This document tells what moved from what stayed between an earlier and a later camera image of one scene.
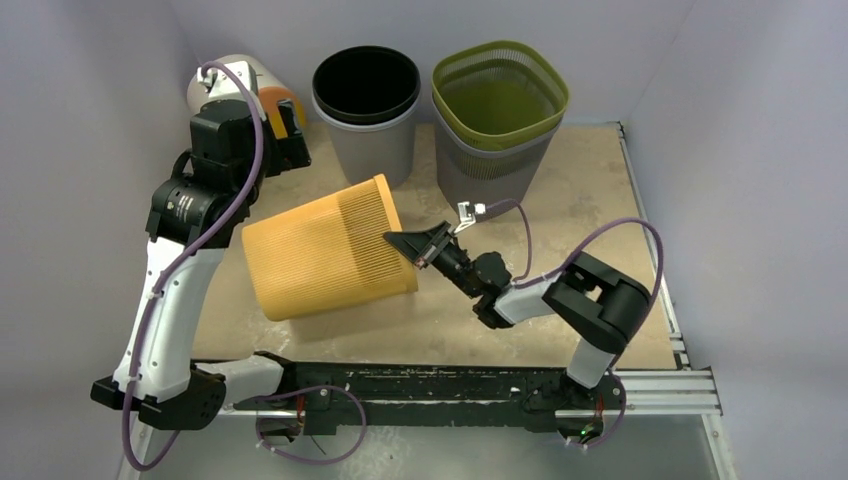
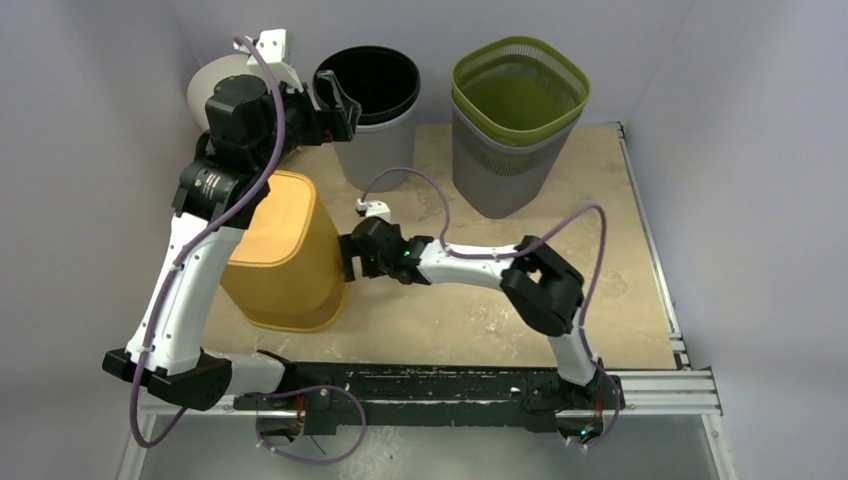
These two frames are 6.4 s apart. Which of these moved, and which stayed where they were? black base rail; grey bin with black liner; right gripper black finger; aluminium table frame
Moved: right gripper black finger
Stayed: grey bin with black liner; aluminium table frame; black base rail
